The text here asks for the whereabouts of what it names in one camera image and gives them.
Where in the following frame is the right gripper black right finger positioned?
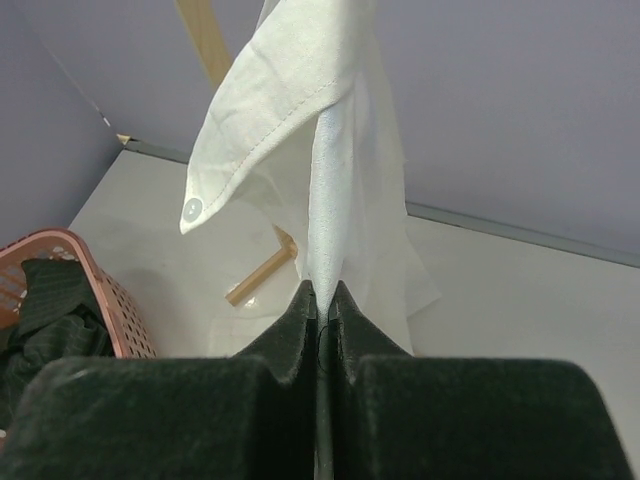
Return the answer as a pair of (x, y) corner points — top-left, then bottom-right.
(327, 285), (632, 479)

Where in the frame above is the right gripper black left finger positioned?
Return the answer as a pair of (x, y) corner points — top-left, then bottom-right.
(1, 282), (318, 479)

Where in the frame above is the dark pinstriped shirt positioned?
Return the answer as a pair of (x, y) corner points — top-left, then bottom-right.
(1, 259), (114, 430)

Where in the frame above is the white shirt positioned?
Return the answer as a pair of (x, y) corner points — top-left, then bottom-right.
(179, 1), (439, 350)

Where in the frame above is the pink plastic laundry basket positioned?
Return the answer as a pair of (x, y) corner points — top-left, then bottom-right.
(1, 228), (157, 358)

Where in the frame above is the wooden clothes rack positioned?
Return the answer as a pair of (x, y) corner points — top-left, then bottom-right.
(174, 0), (296, 307)

